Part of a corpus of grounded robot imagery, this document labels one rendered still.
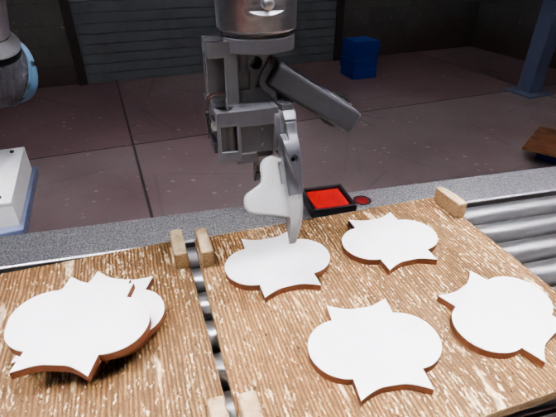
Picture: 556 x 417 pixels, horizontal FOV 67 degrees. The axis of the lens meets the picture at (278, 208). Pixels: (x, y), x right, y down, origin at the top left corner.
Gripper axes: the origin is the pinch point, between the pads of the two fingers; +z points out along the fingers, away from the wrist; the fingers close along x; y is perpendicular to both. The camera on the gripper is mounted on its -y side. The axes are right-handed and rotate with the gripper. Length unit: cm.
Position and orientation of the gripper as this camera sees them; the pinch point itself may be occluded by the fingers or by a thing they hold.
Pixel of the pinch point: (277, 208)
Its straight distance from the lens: 51.1
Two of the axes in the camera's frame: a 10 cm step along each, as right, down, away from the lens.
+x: 3.0, 5.1, -8.1
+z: 0.0, 8.5, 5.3
